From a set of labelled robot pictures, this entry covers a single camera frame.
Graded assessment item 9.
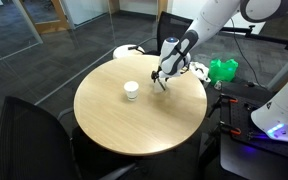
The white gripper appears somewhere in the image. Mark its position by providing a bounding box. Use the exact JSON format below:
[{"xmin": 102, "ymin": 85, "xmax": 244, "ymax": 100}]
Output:
[{"xmin": 151, "ymin": 66, "xmax": 184, "ymax": 91}]

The black pen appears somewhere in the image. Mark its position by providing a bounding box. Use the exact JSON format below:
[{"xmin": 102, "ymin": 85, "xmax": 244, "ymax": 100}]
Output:
[{"xmin": 158, "ymin": 79, "xmax": 166, "ymax": 91}]

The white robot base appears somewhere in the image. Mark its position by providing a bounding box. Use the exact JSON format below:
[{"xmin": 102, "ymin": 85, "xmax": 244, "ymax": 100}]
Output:
[{"xmin": 251, "ymin": 82, "xmax": 288, "ymax": 142}]

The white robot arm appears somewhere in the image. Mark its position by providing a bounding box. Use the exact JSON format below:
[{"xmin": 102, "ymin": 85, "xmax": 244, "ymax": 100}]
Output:
[{"xmin": 151, "ymin": 0, "xmax": 288, "ymax": 91}]

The white paper cup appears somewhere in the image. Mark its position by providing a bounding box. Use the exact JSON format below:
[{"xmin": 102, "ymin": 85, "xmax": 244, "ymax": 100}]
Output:
[{"xmin": 124, "ymin": 81, "xmax": 139, "ymax": 101}]

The white crumpled plastic bag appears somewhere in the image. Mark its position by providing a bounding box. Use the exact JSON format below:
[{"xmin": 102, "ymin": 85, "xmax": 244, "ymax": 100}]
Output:
[{"xmin": 189, "ymin": 62, "xmax": 211, "ymax": 82}]

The white round stool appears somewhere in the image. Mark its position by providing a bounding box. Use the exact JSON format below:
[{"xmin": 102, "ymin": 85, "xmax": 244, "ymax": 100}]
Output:
[{"xmin": 113, "ymin": 44, "xmax": 145, "ymax": 59}]

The round wooden table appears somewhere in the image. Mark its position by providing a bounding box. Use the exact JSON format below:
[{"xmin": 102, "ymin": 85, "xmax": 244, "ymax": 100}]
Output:
[{"xmin": 74, "ymin": 55, "xmax": 207, "ymax": 156}]

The black mesh chair far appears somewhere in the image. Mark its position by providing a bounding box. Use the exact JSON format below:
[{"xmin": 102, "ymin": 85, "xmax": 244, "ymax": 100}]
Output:
[{"xmin": 130, "ymin": 11, "xmax": 193, "ymax": 56}]

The black mesh chair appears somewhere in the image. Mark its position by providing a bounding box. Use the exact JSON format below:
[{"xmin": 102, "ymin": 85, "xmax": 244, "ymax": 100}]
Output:
[
  {"xmin": 0, "ymin": 96, "xmax": 137, "ymax": 180},
  {"xmin": 130, "ymin": 11, "xmax": 193, "ymax": 56}
]

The orange black clamp upper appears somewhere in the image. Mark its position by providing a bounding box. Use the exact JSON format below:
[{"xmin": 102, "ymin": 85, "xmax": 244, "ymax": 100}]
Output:
[{"xmin": 206, "ymin": 94, "xmax": 238, "ymax": 118}]

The orange black clamp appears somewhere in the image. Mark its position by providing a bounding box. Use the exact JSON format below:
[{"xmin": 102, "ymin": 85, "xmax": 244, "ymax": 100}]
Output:
[
  {"xmin": 209, "ymin": 121, "xmax": 241, "ymax": 136},
  {"xmin": 206, "ymin": 94, "xmax": 238, "ymax": 118}
]

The green plastic bag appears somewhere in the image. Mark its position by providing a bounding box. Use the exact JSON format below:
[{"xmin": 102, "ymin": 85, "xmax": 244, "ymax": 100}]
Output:
[{"xmin": 208, "ymin": 59, "xmax": 238, "ymax": 84}]

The orange black clamp lower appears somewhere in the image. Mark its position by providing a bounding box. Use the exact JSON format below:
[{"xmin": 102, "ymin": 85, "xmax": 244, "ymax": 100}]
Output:
[{"xmin": 209, "ymin": 121, "xmax": 241, "ymax": 136}]

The black mounting plate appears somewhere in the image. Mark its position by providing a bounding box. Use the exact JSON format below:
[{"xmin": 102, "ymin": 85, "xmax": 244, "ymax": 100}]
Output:
[{"xmin": 220, "ymin": 83, "xmax": 288, "ymax": 158}]

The black mesh chair near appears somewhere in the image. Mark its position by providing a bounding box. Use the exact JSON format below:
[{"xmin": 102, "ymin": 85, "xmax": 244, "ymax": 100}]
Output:
[{"xmin": 0, "ymin": 96, "xmax": 137, "ymax": 180}]

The black cable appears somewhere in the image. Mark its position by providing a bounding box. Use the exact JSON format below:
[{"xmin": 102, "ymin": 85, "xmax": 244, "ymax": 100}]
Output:
[{"xmin": 229, "ymin": 18, "xmax": 262, "ymax": 88}]

